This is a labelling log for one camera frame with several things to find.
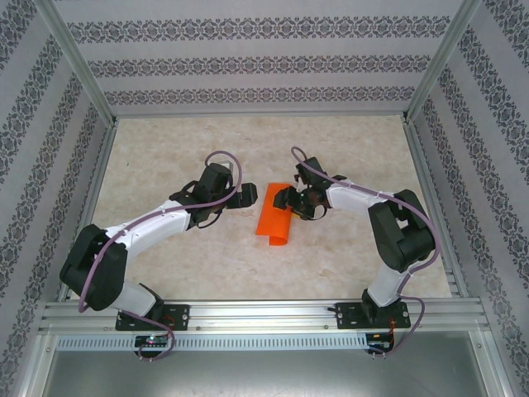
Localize orange paper sheet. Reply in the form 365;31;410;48
255;181;294;249

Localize grey sheet metal panel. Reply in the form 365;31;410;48
41;349;505;397

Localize aluminium mounting rail beam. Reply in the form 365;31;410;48
38;298;493;334

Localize aluminium table side rail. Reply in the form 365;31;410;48
56;119;121;302
401;117;471;299

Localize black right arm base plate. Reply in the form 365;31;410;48
335;301;412;331

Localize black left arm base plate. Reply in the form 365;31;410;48
115;304;191;332

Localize slotted grey cable duct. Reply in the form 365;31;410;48
55;333;369;352

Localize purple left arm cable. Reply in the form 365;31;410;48
78;150;244;361

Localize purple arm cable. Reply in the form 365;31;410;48
290;145;440;360
78;150;244;361

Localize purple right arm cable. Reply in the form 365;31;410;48
290;145;440;360

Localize aluminium frame post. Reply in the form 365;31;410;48
401;0;484;124
33;0;119;127

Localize aluminium frame leg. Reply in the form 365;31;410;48
470;330;513;397
18;332;59;397

